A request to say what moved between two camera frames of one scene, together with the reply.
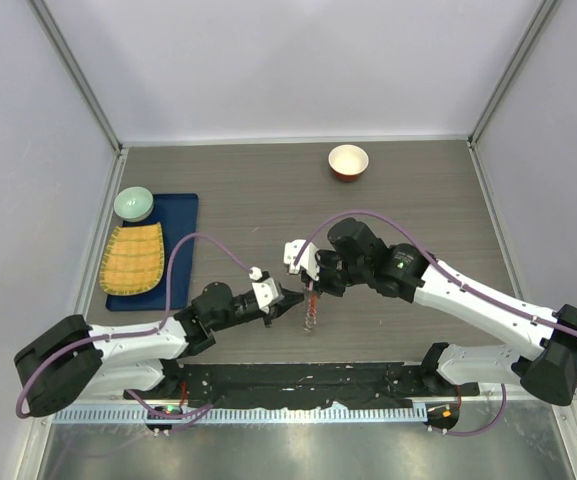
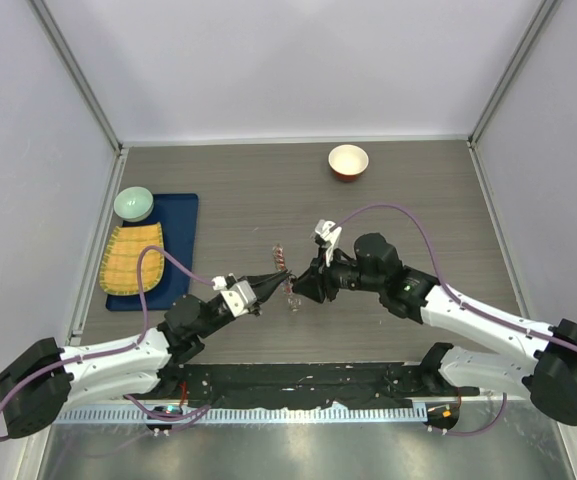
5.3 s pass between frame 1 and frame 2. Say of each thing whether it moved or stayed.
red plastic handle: moved
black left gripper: moved
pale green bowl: stayed
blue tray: stayed
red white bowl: stayed
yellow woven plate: stayed
